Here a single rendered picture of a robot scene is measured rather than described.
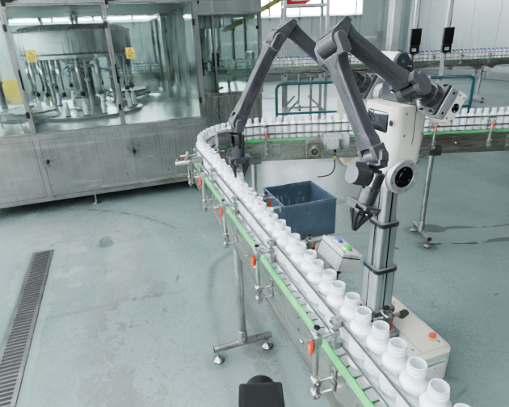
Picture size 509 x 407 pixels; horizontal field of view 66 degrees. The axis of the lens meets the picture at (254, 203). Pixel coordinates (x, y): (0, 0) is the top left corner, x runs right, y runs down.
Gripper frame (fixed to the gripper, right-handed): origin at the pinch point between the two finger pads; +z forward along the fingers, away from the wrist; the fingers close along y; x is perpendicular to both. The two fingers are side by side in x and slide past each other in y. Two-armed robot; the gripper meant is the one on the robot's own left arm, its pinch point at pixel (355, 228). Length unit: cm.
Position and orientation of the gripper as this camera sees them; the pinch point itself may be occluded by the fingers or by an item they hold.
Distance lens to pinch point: 135.3
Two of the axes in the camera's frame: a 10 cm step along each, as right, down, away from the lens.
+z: -2.9, 9.2, 2.7
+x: 9.0, 1.7, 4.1
